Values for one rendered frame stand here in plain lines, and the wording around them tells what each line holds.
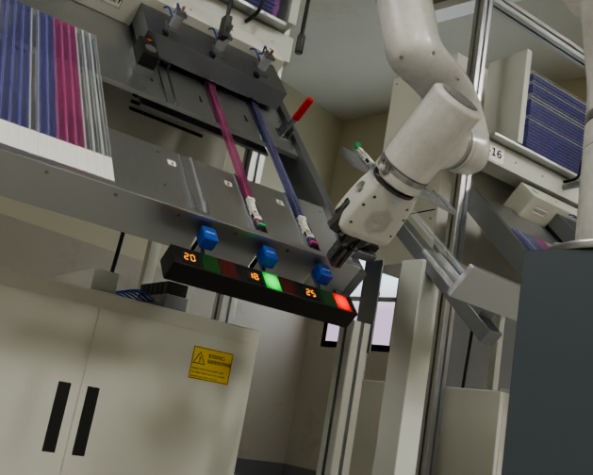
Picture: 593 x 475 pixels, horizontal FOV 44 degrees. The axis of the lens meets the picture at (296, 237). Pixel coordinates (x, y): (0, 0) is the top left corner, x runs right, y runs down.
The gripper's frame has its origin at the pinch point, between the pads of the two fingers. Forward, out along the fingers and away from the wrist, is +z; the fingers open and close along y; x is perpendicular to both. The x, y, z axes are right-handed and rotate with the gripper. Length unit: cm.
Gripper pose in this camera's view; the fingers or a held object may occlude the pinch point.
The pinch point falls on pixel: (338, 253)
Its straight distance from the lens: 121.2
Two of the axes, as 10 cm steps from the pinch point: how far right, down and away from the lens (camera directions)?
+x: -2.5, -6.3, 7.3
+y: 8.1, 2.7, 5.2
